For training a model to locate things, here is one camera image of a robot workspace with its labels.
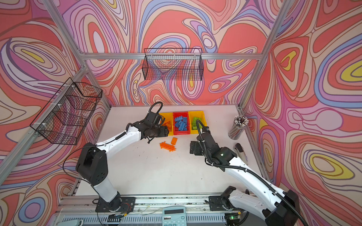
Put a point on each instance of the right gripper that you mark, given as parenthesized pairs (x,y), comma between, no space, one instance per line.
(197,146)

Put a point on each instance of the wire basket on back wall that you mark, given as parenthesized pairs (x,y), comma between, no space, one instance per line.
(173,64)

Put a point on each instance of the right yellow plastic bin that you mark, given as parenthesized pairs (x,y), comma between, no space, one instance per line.
(199,114)

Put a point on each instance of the orange lego brick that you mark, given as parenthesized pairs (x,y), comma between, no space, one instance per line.
(169,126)

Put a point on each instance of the light blue calculator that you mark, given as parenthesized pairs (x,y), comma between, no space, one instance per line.
(174,216)

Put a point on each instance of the wire basket on wall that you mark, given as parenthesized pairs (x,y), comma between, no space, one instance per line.
(173,64)
(69,113)

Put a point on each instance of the yellow plastic bin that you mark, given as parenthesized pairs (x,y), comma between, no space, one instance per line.
(199,114)
(168,117)

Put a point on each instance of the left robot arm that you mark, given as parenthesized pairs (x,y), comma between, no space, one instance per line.
(92,164)

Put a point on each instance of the orange lego brick studs up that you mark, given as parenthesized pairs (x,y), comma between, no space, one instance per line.
(174,141)

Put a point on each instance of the wire basket on left wall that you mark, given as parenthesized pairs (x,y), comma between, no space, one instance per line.
(69,113)

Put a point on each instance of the blue lego brick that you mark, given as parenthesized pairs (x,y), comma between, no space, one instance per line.
(181,123)

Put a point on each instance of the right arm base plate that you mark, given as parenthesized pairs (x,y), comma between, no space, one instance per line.
(218,203)

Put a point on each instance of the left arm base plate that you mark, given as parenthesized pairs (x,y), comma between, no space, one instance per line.
(122,205)

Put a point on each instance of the green lego brick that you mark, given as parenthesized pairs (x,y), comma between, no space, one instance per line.
(194,122)

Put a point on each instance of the orange lego chassis plate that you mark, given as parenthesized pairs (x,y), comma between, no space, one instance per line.
(167,146)

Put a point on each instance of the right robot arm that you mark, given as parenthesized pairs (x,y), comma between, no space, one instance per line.
(269,202)

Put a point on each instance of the red plastic bin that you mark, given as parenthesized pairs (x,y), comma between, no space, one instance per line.
(176,114)

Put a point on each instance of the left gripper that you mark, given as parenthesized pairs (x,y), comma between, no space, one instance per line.
(164,132)

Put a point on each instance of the stapler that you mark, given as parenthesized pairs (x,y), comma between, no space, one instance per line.
(238,149)

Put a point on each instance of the left yellow plastic bin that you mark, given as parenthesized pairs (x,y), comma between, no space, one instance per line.
(168,117)

